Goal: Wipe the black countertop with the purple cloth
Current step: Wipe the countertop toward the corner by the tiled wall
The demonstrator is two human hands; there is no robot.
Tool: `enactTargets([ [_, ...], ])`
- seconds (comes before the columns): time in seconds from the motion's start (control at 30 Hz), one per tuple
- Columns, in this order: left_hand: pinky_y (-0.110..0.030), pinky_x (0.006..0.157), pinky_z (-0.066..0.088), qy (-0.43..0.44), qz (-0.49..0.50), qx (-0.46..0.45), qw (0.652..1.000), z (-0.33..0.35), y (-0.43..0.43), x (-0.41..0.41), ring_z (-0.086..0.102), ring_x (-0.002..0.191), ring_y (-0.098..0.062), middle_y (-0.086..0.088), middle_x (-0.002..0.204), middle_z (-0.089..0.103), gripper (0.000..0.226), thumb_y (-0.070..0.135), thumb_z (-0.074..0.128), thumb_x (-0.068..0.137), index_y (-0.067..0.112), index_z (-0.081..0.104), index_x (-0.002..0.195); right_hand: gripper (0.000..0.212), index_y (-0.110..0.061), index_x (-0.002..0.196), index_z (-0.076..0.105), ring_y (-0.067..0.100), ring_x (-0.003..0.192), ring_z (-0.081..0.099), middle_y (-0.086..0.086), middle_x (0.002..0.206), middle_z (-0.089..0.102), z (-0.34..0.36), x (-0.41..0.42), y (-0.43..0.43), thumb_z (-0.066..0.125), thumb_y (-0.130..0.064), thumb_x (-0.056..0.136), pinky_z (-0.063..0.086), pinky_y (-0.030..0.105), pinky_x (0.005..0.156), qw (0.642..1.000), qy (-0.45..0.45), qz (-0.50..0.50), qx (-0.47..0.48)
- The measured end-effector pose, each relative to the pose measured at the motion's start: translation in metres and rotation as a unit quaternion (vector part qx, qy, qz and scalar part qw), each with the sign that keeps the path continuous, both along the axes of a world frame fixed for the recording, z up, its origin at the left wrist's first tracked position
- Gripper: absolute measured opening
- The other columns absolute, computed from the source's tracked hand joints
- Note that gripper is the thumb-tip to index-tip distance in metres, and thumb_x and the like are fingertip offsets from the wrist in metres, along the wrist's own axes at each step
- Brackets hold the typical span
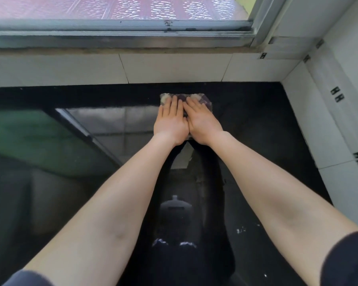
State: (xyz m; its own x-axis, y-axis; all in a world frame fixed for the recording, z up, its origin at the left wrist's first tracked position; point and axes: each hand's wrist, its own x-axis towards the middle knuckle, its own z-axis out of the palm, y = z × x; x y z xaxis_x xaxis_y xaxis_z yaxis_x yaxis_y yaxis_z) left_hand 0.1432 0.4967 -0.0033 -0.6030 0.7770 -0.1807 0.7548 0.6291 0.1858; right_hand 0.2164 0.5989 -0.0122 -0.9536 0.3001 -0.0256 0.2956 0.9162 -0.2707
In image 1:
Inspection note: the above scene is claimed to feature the person's dark right sleeve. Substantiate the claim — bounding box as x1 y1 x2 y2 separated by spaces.
320 231 358 286

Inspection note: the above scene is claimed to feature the grey aluminium window frame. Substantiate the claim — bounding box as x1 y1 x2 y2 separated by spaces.
0 0 290 54

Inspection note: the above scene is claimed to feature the mottled purple cleaning cloth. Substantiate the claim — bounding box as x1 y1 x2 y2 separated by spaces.
159 92 213 117

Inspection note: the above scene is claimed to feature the person's right hand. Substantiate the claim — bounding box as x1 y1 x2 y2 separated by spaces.
183 97 224 146

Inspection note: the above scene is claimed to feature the person's dark sleeve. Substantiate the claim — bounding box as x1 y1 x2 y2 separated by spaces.
2 270 55 286
320 231 358 286

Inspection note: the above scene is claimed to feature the person's left hand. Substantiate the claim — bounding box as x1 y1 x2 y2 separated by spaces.
153 96 190 146

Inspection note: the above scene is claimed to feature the person's left forearm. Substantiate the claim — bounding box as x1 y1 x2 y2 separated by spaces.
23 133 188 286

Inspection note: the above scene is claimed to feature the person's dark left sleeve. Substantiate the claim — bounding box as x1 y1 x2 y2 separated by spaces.
2 270 55 286

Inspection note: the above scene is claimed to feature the person's right forearm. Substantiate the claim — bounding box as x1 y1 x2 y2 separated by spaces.
194 131 358 286

